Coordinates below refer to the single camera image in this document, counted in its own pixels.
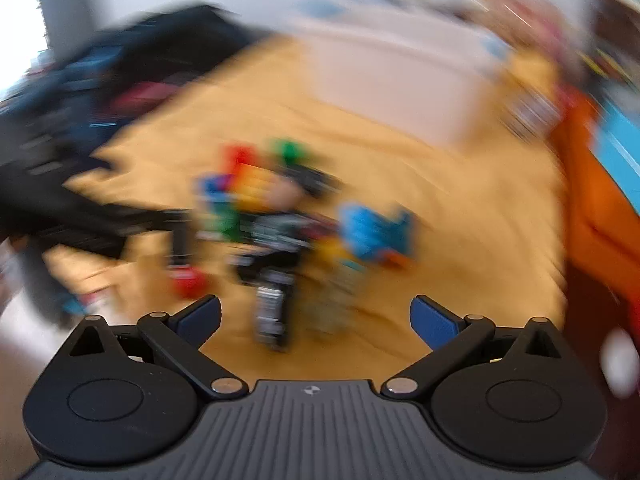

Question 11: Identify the light blue toy brick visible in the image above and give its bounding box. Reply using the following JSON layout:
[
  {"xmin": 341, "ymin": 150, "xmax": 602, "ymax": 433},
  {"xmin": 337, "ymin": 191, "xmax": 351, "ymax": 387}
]
[{"xmin": 339, "ymin": 201, "xmax": 417, "ymax": 267}]

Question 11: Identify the orange box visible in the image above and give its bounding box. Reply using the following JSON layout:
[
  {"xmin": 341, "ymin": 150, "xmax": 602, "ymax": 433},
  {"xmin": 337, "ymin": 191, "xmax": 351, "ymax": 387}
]
[{"xmin": 547, "ymin": 82, "xmax": 640, "ymax": 306}]

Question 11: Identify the small red toy brick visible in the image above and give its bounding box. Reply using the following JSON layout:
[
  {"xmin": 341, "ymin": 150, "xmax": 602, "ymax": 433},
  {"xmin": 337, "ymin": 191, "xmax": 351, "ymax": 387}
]
[{"xmin": 171, "ymin": 266, "xmax": 207, "ymax": 300}]

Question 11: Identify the pile of colourful toy bricks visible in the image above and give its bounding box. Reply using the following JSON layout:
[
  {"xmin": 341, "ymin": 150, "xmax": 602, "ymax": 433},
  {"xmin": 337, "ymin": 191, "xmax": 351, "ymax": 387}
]
[{"xmin": 192, "ymin": 137, "xmax": 361, "ymax": 353}]

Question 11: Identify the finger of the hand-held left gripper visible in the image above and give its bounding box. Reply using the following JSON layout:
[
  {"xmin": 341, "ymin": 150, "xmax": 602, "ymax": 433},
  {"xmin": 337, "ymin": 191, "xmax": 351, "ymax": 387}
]
[{"xmin": 112, "ymin": 204, "xmax": 197, "ymax": 271}]

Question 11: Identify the yellow cloth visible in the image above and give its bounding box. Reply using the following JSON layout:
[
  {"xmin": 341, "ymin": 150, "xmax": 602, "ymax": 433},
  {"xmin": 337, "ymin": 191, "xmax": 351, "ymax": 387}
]
[{"xmin": 42, "ymin": 35, "xmax": 571, "ymax": 396}]

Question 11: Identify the white round object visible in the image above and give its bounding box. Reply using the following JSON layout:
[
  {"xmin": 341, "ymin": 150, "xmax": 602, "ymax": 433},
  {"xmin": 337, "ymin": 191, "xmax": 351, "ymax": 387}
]
[{"xmin": 600, "ymin": 329, "xmax": 640, "ymax": 402}]

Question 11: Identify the white plastic container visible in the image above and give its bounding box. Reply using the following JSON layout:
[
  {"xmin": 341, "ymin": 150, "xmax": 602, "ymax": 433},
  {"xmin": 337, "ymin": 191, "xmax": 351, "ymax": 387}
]
[{"xmin": 292, "ymin": 22, "xmax": 503, "ymax": 148}]

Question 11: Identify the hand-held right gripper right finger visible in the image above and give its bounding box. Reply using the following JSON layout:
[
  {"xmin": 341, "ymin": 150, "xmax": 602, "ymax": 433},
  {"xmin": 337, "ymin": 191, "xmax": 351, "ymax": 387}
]
[{"xmin": 381, "ymin": 296, "xmax": 568, "ymax": 403}]

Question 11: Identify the light blue box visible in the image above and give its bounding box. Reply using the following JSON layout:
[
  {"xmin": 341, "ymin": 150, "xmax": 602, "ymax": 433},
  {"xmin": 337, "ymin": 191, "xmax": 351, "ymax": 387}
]
[{"xmin": 595, "ymin": 102, "xmax": 640, "ymax": 188}]

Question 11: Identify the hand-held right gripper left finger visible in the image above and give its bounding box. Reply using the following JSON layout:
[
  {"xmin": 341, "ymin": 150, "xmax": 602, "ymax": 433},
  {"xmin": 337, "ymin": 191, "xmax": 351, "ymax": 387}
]
[{"xmin": 65, "ymin": 294, "xmax": 249, "ymax": 403}]

